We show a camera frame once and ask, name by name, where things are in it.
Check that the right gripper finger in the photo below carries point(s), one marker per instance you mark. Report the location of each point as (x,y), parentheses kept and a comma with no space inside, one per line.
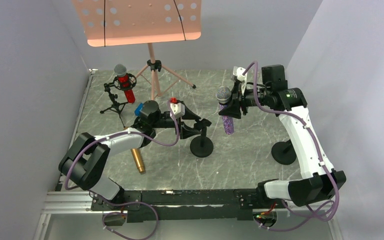
(236,90)
(230,107)

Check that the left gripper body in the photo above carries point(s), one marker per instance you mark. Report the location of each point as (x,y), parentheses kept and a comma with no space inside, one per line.
(185,123)

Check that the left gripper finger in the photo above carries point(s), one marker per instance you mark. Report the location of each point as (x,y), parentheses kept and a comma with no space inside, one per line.
(187,132)
(189,114)

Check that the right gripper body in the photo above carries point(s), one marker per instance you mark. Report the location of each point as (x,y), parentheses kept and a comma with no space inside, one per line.
(239,99)

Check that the black round-base mic stand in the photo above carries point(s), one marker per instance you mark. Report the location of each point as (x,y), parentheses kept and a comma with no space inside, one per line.
(202,146)

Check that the black tripod shock-mount stand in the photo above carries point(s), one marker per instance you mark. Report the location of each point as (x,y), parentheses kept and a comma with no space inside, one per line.
(116,106)

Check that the red glitter microphone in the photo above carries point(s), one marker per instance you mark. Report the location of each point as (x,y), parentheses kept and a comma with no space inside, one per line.
(124,82)

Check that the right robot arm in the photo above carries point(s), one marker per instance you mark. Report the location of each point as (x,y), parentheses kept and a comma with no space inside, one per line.
(319,180)

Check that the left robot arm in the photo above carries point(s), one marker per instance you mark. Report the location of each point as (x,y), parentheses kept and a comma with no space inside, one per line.
(85,160)

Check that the pink music stand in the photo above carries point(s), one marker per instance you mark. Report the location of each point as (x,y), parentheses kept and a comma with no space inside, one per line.
(127,22)

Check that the blue toy block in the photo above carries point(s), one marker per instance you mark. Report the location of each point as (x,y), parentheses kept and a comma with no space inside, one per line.
(139,110)

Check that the gold microphone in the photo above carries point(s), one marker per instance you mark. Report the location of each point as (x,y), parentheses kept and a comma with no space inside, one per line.
(138,160)

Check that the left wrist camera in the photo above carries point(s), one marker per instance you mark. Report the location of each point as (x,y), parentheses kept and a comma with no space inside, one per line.
(177,108)

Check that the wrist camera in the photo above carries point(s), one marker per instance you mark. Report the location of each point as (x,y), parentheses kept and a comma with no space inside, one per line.
(241,75)
(177,108)

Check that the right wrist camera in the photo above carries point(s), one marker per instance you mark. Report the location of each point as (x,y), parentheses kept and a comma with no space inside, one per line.
(241,75)

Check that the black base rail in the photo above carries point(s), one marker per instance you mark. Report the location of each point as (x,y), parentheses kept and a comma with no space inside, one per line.
(198,204)

